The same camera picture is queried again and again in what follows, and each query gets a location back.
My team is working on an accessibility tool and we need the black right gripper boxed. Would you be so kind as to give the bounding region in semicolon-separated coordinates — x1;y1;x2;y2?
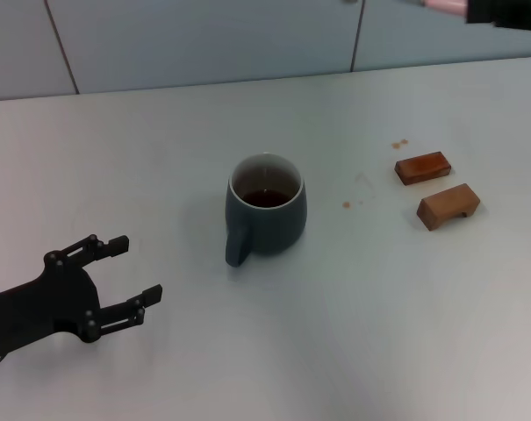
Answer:
464;0;531;33

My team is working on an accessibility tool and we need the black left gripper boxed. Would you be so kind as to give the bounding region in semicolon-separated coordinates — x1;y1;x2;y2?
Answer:
0;234;164;359

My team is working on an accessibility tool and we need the pink spoon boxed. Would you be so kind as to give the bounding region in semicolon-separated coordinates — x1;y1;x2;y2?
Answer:
424;0;469;13

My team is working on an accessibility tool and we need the dark grey ceramic cup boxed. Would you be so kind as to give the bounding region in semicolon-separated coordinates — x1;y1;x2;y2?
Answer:
224;152;308;268

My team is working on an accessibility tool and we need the brown liquid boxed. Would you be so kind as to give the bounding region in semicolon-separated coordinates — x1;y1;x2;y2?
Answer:
239;188;291;209

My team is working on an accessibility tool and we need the flat reddish wooden block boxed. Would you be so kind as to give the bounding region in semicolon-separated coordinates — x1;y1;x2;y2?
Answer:
394;151;452;187

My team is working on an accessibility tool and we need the notched light wooden block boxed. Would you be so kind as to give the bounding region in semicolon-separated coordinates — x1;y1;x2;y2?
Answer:
416;182;482;232

